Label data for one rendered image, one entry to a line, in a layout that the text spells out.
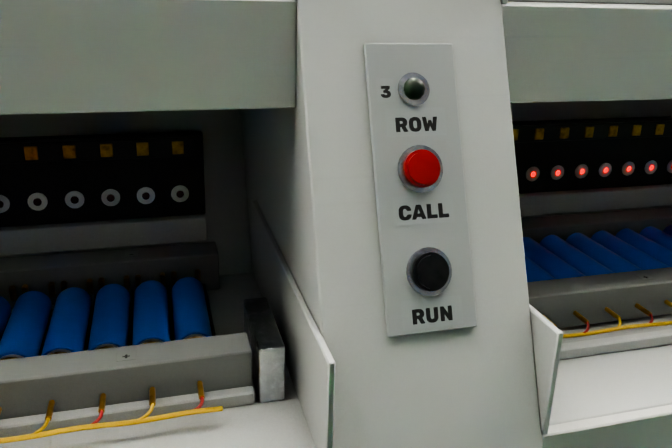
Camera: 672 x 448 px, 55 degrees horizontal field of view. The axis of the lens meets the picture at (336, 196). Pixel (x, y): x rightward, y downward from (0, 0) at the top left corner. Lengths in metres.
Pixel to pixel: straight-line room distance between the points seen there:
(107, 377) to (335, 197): 0.13
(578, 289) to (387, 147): 0.16
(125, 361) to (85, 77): 0.12
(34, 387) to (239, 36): 0.17
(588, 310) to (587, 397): 0.07
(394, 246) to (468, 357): 0.06
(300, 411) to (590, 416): 0.13
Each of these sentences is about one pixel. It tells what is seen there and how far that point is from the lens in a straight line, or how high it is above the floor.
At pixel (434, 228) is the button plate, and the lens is 0.28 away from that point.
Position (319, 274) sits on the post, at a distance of 0.26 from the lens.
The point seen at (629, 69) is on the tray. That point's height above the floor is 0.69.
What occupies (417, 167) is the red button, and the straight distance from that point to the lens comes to 0.27.
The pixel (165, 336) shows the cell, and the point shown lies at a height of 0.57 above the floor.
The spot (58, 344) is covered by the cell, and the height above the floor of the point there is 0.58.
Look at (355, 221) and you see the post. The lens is 0.27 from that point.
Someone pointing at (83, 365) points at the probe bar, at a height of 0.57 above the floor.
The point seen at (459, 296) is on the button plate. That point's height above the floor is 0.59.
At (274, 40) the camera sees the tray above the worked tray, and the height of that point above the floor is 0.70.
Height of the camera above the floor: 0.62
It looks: 3 degrees up
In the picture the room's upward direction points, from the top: 4 degrees counter-clockwise
